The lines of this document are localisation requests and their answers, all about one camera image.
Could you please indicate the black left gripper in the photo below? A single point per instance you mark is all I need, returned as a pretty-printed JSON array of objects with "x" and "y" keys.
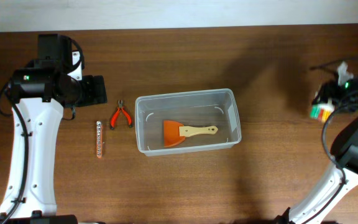
[{"x": 96, "y": 90}]

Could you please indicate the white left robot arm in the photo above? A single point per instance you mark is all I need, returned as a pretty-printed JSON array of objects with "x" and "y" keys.
[{"x": 30, "y": 196}]

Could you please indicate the orange scraper with wooden handle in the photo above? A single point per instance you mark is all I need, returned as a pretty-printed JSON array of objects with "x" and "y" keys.
[{"x": 174, "y": 133}]

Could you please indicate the clear plastic container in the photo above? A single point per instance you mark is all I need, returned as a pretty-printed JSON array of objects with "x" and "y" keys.
[{"x": 203, "y": 108}]

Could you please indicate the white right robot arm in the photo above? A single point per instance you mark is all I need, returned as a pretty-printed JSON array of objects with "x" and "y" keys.
[{"x": 341, "y": 175}]

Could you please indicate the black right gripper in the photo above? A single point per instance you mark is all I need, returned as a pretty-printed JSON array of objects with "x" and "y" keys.
[{"x": 328, "y": 90}]

